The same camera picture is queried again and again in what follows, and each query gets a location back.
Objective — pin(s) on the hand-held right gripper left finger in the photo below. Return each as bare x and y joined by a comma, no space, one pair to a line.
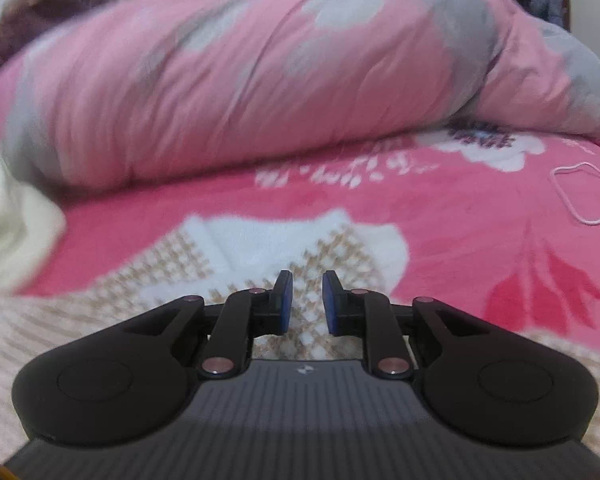
284,305

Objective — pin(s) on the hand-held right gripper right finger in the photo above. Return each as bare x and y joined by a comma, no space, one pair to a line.
330,305

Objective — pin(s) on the beige checked knit sweater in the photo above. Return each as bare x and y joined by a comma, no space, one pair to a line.
130,280

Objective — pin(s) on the pink floral bed blanket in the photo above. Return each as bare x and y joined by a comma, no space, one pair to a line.
455,220

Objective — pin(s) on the pink grey floral quilt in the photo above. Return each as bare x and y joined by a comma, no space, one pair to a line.
280,70

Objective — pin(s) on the cream fleece garment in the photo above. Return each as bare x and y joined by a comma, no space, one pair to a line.
10,230

